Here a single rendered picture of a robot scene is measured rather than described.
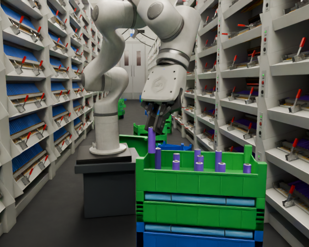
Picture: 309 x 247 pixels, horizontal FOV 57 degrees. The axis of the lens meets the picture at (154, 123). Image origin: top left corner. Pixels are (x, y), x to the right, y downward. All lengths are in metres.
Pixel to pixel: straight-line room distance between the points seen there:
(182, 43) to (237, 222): 0.45
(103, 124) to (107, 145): 0.11
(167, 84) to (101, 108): 0.76
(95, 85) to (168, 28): 0.74
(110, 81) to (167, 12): 0.76
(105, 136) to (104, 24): 0.56
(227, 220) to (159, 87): 0.35
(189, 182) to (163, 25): 0.37
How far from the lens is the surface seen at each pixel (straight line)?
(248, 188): 0.70
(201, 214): 0.72
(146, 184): 0.70
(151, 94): 0.71
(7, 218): 1.48
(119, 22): 1.15
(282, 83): 1.39
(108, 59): 1.29
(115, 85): 1.42
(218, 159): 0.83
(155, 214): 0.73
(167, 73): 0.71
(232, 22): 2.08
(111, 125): 1.43
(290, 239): 1.38
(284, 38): 1.40
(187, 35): 0.75
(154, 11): 0.72
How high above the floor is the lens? 0.66
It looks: 8 degrees down
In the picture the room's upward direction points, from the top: straight up
